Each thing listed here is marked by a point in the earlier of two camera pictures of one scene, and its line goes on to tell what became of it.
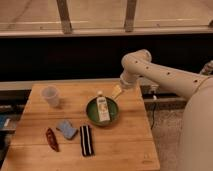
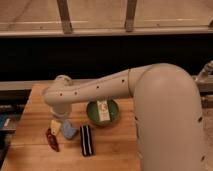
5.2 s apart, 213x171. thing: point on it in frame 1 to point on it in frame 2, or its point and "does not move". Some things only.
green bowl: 92,111 does not move
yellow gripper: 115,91 to 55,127
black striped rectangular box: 86,141 does not move
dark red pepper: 52,139 does not move
